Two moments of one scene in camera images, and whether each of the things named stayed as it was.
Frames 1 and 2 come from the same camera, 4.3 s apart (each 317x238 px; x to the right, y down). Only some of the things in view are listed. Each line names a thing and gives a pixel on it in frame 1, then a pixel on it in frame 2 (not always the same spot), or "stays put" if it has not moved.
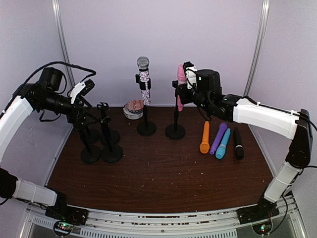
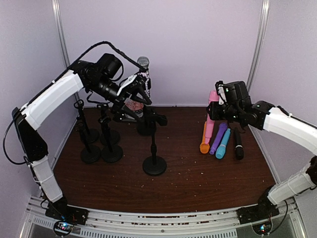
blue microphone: [221, 150] stays put
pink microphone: [182, 80] to [213, 96]
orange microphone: [205, 147] stays put
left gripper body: [71, 117] to [118, 105]
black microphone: [239, 148] stays put
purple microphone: [223, 127] stays put
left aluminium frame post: [57, 8] stays put
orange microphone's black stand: [112, 154] stays put
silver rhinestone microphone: [143, 64] stays put
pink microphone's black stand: [176, 131] to [155, 165]
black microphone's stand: [90, 154] stays put
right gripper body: [185, 99] to [228, 115]
